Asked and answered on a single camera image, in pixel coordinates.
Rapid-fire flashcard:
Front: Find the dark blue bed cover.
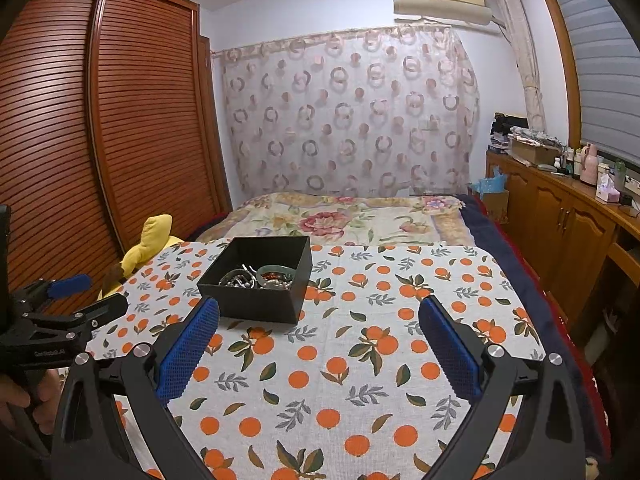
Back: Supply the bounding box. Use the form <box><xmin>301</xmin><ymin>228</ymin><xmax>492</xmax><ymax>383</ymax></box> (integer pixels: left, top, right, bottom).
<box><xmin>459</xmin><ymin>194</ymin><xmax>612</xmax><ymax>463</ymax></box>

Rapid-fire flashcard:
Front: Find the pink tissue pack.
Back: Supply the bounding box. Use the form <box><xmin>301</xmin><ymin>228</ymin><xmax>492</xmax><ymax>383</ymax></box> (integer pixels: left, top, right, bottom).
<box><xmin>594</xmin><ymin>174</ymin><xmax>622</xmax><ymax>204</ymax></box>

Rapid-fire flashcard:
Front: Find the wall air conditioner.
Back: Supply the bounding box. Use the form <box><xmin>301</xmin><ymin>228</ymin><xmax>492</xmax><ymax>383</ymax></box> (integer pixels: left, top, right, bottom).
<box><xmin>392</xmin><ymin>0</ymin><xmax>494</xmax><ymax>27</ymax></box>

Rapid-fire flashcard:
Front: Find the green jade bangle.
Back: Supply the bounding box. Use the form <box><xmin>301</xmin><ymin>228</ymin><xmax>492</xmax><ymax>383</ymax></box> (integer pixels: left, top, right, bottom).
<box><xmin>249</xmin><ymin>265</ymin><xmax>297</xmax><ymax>291</ymax></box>

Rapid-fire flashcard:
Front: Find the grey window blind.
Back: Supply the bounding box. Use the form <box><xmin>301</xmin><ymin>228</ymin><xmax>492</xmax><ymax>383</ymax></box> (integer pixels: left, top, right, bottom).
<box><xmin>541</xmin><ymin>0</ymin><xmax>640</xmax><ymax>162</ymax></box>

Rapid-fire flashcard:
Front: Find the orange-print cloth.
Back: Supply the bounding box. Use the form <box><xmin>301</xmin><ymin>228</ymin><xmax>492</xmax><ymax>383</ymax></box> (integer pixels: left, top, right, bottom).
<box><xmin>85</xmin><ymin>240</ymin><xmax>547</xmax><ymax>480</ymax></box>

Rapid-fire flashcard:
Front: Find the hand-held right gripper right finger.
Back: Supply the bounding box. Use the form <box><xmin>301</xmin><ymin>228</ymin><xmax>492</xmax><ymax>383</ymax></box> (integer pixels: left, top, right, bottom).
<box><xmin>417</xmin><ymin>294</ymin><xmax>589</xmax><ymax>480</ymax></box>

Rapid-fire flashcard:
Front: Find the ring-patterned curtain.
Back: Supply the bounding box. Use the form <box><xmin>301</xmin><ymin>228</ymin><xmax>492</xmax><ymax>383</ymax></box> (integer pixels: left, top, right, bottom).
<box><xmin>214</xmin><ymin>25</ymin><xmax>482</xmax><ymax>202</ymax></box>

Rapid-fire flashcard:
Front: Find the pile of dark clothes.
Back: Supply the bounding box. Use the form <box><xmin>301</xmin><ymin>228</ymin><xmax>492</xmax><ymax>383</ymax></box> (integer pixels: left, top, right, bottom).
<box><xmin>487</xmin><ymin>112</ymin><xmax>532</xmax><ymax>154</ymax></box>

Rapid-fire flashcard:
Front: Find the wooden cabinet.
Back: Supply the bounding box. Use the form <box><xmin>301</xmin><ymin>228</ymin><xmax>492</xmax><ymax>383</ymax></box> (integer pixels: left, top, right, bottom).
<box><xmin>484</xmin><ymin>152</ymin><xmax>640</xmax><ymax>357</ymax></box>

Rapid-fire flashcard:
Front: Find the person's left hand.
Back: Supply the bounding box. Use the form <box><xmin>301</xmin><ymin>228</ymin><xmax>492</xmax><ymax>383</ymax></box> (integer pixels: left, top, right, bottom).
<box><xmin>0</xmin><ymin>367</ymin><xmax>62</xmax><ymax>436</ymax></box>

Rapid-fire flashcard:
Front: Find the blue plastic bag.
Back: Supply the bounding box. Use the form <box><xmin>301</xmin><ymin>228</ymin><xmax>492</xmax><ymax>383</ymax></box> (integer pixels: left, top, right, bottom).
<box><xmin>472</xmin><ymin>167</ymin><xmax>512</xmax><ymax>197</ymax></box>

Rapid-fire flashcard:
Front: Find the yellow plush toy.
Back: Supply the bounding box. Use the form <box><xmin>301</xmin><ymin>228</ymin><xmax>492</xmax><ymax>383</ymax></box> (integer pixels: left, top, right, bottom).
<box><xmin>97</xmin><ymin>213</ymin><xmax>184</xmax><ymax>302</ymax></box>

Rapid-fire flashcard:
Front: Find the pink thermos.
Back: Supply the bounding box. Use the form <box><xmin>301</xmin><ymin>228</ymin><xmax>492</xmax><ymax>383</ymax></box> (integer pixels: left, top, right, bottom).
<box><xmin>579</xmin><ymin>143</ymin><xmax>602</xmax><ymax>184</ymax></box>

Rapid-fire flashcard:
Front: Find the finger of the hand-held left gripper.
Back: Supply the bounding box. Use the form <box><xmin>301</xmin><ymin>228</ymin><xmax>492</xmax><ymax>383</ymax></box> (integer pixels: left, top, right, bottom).
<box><xmin>12</xmin><ymin>273</ymin><xmax>93</xmax><ymax>313</ymax></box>
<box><xmin>22</xmin><ymin>293</ymin><xmax>130</xmax><ymax>346</ymax></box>

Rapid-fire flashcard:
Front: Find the black box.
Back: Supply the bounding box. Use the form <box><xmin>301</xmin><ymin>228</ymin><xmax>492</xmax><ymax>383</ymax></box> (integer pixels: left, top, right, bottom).
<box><xmin>196</xmin><ymin>236</ymin><xmax>314</xmax><ymax>325</ymax></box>

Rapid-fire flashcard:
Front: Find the floral blanket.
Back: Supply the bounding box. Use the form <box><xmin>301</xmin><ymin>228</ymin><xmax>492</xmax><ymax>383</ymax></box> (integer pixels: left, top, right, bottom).
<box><xmin>194</xmin><ymin>192</ymin><xmax>475</xmax><ymax>249</ymax></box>

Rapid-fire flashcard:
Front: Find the tied beige side curtain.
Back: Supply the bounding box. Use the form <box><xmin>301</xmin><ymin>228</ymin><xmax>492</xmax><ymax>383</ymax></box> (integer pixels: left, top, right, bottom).
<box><xmin>491</xmin><ymin>0</ymin><xmax>549</xmax><ymax>134</ymax></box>

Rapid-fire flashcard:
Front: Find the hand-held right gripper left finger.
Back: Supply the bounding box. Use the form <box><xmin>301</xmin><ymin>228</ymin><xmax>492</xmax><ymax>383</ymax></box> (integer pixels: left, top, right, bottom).
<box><xmin>50</xmin><ymin>296</ymin><xmax>221</xmax><ymax>480</ymax></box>

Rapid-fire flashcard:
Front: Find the wooden slatted wardrobe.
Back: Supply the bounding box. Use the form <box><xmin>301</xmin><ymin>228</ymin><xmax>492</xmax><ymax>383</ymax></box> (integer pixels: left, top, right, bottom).
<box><xmin>0</xmin><ymin>0</ymin><xmax>234</xmax><ymax>303</ymax></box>

